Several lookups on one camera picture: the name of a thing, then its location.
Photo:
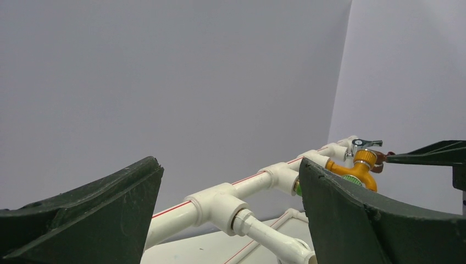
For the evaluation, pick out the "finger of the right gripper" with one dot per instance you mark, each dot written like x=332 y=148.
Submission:
x=442 y=153

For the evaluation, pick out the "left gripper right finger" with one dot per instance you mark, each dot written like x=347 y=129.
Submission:
x=351 y=224

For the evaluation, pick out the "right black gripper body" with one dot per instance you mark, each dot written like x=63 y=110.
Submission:
x=459 y=177

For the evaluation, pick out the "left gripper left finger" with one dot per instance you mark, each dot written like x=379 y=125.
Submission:
x=105 y=221

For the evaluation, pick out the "white plastic faucet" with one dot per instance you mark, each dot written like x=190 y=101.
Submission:
x=287 y=249

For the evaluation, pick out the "orange plastic faucet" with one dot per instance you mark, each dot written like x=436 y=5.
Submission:
x=363 y=162

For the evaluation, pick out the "brown plastic faucet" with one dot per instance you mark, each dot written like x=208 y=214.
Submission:
x=381 y=158

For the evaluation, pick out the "chrome metal faucet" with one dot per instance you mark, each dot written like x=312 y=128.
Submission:
x=360 y=144

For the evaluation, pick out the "white PVC pipe frame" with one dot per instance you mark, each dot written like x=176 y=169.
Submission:
x=220 y=204

